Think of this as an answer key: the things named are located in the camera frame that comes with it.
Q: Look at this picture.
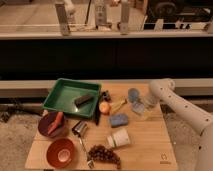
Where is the yellow handled brush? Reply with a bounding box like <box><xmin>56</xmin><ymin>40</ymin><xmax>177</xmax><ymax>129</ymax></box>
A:
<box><xmin>111</xmin><ymin>99</ymin><xmax>127</xmax><ymax>113</ymax></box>

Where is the small dark toy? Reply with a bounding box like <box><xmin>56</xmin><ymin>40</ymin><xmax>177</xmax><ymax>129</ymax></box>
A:
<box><xmin>102</xmin><ymin>90</ymin><xmax>111</xmax><ymax>101</ymax></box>

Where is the black block in tray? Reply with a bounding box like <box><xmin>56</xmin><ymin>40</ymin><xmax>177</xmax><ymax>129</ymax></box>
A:
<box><xmin>74</xmin><ymin>94</ymin><xmax>93</xmax><ymax>106</ymax></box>

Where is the purple bowl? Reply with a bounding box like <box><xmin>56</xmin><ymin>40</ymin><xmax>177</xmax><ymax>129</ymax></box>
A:
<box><xmin>38</xmin><ymin>112</ymin><xmax>67</xmax><ymax>138</ymax></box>

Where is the red bowl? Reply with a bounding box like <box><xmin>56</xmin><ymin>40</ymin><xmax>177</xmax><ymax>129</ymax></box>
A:
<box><xmin>46</xmin><ymin>138</ymin><xmax>75</xmax><ymax>169</ymax></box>

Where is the metal measuring cup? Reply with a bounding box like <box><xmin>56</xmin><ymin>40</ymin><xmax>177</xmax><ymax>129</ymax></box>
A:
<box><xmin>72</xmin><ymin>121</ymin><xmax>94</xmax><ymax>169</ymax></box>

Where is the white cup with green band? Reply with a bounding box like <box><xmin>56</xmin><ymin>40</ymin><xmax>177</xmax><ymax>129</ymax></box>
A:
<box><xmin>107</xmin><ymin>128</ymin><xmax>130</xmax><ymax>148</ymax></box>

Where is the green plastic tray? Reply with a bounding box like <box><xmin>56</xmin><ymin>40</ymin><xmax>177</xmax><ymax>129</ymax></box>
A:
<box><xmin>43</xmin><ymin>78</ymin><xmax>101</xmax><ymax>119</ymax></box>

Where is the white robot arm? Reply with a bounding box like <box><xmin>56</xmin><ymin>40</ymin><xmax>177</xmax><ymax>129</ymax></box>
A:
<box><xmin>142</xmin><ymin>78</ymin><xmax>213</xmax><ymax>171</ymax></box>

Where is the bunch of dark grapes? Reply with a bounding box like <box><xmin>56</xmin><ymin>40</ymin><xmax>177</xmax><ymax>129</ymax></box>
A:
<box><xmin>89</xmin><ymin>145</ymin><xmax>121</xmax><ymax>169</ymax></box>

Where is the light blue towel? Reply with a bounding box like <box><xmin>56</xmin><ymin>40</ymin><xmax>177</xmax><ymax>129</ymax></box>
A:
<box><xmin>128</xmin><ymin>88</ymin><xmax>145</xmax><ymax>116</ymax></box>

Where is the orange carrot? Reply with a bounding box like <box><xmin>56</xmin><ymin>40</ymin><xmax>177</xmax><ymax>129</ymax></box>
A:
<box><xmin>48</xmin><ymin>112</ymin><xmax>63</xmax><ymax>135</ymax></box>

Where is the black marker pen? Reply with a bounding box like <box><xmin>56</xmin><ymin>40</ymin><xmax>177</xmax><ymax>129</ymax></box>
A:
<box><xmin>95</xmin><ymin>102</ymin><xmax>101</xmax><ymax>125</ymax></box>

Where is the orange peach fruit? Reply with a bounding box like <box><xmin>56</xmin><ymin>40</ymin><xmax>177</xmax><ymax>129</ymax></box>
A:
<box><xmin>99</xmin><ymin>102</ymin><xmax>111</xmax><ymax>114</ymax></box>

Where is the blue sponge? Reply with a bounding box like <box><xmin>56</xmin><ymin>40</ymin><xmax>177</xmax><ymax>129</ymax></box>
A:
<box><xmin>109</xmin><ymin>114</ymin><xmax>128</xmax><ymax>128</ymax></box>

